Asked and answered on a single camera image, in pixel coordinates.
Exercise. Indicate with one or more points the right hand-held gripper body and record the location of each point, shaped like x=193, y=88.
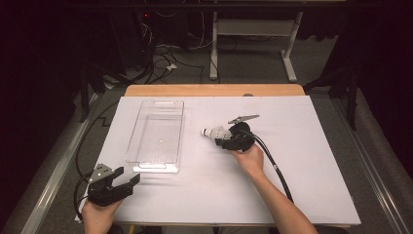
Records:
x=242, y=139

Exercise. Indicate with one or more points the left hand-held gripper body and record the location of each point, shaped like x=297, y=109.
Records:
x=104, y=193

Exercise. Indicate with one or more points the white feather shuttlecock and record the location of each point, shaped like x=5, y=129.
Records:
x=217, y=132

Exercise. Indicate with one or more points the clear plastic container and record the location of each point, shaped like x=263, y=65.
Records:
x=156, y=139

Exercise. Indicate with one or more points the person's right hand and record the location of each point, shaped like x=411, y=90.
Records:
x=251, y=161

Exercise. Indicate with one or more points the person's left hand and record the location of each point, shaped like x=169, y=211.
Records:
x=97, y=219

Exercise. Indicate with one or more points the wooden table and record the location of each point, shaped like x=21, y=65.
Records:
x=214, y=90

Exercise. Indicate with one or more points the black metal stand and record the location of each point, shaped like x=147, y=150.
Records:
x=85, y=94
x=352, y=97

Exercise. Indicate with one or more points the white plug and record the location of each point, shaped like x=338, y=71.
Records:
x=171, y=67

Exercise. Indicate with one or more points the grey metal floor rail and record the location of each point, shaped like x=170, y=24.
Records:
x=373, y=169
x=55, y=175

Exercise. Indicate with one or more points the white metal desk frame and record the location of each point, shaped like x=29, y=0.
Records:
x=253, y=27

